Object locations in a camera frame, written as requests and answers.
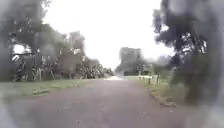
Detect large dark tree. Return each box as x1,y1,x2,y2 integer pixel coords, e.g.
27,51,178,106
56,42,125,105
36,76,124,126
152,0,224,106

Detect wide green grass verge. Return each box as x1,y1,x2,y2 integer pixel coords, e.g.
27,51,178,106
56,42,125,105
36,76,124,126
123,75,188,107

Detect tall distant trees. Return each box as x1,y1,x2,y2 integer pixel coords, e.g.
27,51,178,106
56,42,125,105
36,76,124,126
114,46,148,77

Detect low post fence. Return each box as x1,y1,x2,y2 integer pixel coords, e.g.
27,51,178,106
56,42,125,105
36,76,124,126
137,71,162,86

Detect row of dense trees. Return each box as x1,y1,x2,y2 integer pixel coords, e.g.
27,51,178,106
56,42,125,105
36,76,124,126
0,0,115,83

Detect grey asphalt road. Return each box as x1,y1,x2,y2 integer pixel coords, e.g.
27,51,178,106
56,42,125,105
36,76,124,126
0,76,201,128

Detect grass verge with bare patches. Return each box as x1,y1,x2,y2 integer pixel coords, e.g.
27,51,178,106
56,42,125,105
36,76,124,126
0,77,108,100

